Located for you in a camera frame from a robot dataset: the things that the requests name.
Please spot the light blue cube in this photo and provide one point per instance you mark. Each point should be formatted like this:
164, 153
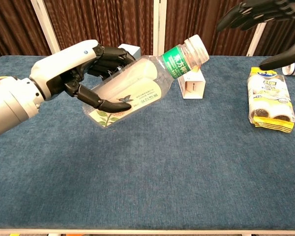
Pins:
135, 50

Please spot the blue table cloth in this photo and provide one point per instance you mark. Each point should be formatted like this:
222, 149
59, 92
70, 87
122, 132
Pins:
147, 172

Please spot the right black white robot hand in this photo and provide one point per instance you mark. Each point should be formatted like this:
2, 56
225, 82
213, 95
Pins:
260, 12

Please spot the white screen frame post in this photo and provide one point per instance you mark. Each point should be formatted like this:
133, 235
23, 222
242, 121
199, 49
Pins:
256, 37
46, 27
159, 27

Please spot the transparent green-label plastic bottle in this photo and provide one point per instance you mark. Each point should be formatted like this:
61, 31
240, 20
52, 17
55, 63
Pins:
137, 83

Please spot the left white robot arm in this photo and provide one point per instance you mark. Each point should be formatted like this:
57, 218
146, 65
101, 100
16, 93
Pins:
9, 105

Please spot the white cardboard box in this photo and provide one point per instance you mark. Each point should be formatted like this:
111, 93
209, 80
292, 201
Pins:
193, 84

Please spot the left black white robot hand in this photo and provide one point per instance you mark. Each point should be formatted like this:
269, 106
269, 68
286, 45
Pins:
61, 66

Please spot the yellow white snack package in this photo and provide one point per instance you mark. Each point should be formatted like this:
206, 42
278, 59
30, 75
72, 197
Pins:
269, 98

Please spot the brown pleated curtain panel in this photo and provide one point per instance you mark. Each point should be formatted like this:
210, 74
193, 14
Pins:
277, 37
100, 22
199, 17
12, 27

